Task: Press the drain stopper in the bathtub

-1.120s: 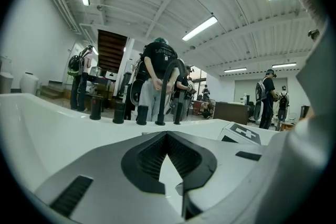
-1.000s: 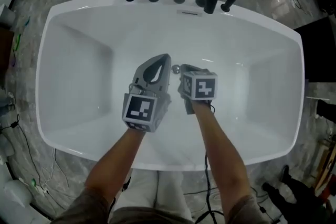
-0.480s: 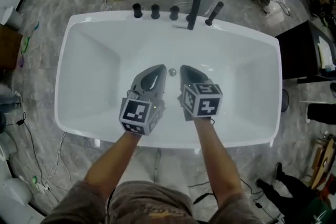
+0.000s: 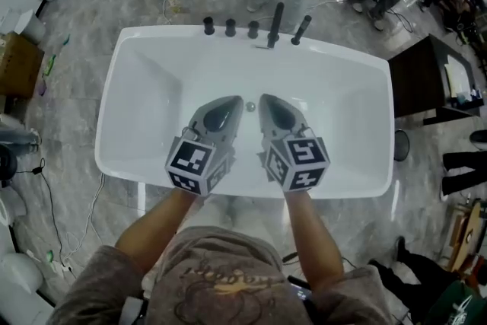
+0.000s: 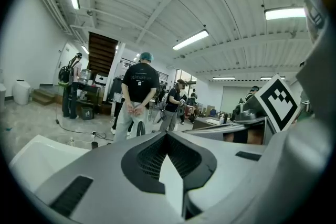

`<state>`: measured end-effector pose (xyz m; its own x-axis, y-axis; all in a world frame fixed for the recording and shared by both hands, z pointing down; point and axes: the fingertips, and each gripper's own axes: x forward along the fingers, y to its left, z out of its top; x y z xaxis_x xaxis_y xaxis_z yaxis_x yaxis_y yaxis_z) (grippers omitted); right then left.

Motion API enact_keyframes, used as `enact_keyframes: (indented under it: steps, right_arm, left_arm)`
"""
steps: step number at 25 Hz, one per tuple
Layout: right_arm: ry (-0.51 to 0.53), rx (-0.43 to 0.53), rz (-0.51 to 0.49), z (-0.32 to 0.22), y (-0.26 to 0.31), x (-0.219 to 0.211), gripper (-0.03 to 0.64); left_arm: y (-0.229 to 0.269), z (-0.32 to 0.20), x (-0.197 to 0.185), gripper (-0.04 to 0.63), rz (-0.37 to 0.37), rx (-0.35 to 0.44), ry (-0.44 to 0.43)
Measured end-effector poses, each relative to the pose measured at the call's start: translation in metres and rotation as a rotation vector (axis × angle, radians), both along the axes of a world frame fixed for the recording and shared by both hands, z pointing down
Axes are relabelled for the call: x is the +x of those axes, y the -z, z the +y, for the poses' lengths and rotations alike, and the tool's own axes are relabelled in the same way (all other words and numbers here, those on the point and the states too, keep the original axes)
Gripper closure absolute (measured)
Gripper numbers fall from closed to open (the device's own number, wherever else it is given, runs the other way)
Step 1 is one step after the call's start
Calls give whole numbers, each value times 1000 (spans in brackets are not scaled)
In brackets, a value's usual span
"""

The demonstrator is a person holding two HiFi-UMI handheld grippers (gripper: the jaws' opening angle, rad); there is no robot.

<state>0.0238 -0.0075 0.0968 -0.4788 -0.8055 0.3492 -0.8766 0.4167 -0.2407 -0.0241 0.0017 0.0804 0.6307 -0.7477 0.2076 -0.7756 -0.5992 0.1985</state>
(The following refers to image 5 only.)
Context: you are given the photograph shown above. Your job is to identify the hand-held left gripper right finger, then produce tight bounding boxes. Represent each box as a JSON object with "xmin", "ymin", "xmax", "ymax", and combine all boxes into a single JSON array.
[{"xmin": 167, "ymin": 131, "xmax": 266, "ymax": 220}]

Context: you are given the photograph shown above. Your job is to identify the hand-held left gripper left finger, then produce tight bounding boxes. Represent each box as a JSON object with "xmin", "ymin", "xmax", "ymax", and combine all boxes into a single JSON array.
[{"xmin": 34, "ymin": 131, "xmax": 183, "ymax": 224}]

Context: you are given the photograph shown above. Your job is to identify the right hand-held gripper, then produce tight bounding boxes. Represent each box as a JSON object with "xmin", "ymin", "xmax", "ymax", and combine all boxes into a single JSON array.
[{"xmin": 185, "ymin": 73, "xmax": 302, "ymax": 145}]

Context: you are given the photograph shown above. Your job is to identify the white bathtub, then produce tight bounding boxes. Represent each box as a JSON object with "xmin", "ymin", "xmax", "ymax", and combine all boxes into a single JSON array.
[{"xmin": 9, "ymin": 134, "xmax": 184, "ymax": 220}]

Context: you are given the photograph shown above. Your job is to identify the person's right hand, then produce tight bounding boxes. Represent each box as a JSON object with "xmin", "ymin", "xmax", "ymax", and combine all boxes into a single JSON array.
[{"xmin": 223, "ymin": 130, "xmax": 264, "ymax": 145}]

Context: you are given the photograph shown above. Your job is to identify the dark brown cabinet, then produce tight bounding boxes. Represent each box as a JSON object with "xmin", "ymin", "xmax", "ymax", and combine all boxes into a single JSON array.
[{"xmin": 192, "ymin": 116, "xmax": 235, "ymax": 131}]

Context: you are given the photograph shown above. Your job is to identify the black tall faucet spout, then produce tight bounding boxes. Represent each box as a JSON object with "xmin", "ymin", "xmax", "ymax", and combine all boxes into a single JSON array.
[{"xmin": 135, "ymin": 120, "xmax": 146, "ymax": 137}]

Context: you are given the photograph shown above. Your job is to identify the dark plastic crate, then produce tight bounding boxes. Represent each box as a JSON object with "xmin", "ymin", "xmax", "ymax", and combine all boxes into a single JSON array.
[{"xmin": 80, "ymin": 106, "xmax": 95, "ymax": 121}]

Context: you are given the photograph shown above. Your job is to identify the window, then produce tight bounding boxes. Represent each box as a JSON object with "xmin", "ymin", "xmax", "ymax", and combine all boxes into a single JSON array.
[{"xmin": 175, "ymin": 69, "xmax": 198, "ymax": 89}]

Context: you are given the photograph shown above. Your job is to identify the black work desk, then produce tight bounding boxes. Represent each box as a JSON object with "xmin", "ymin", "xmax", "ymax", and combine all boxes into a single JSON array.
[{"xmin": 75, "ymin": 81, "xmax": 103, "ymax": 114}]

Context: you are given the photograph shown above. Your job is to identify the white appliance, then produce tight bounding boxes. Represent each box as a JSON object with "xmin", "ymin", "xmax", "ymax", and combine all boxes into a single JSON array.
[{"xmin": 93, "ymin": 73, "xmax": 109, "ymax": 87}]

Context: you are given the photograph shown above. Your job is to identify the brown wooden steps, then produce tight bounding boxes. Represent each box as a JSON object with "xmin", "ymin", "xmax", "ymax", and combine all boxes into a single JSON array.
[{"xmin": 31, "ymin": 83, "xmax": 64, "ymax": 106}]

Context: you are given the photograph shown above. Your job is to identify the person's printed t-shirt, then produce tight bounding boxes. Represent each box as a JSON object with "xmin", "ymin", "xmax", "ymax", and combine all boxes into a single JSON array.
[{"xmin": 296, "ymin": 0, "xmax": 336, "ymax": 126}]

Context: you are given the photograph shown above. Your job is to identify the clear water jug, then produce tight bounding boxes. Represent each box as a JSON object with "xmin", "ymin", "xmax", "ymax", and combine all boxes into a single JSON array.
[{"xmin": 78, "ymin": 69, "xmax": 93, "ymax": 84}]

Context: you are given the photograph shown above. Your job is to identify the white rounded bin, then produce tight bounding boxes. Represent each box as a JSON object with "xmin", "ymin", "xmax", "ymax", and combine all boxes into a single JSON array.
[{"xmin": 12, "ymin": 79, "xmax": 32, "ymax": 106}]

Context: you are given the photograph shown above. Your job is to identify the brown staircase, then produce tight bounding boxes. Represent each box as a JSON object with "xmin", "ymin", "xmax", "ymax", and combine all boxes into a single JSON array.
[{"xmin": 88, "ymin": 31, "xmax": 119, "ymax": 77}]

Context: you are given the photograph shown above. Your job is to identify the long black cable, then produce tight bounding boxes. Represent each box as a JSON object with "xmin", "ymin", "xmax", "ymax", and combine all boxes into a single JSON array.
[{"xmin": 54, "ymin": 102, "xmax": 114, "ymax": 141}]

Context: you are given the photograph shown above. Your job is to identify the white backpack strap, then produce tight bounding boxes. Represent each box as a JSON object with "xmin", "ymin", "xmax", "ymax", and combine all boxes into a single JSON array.
[{"xmin": 306, "ymin": 2, "xmax": 326, "ymax": 33}]

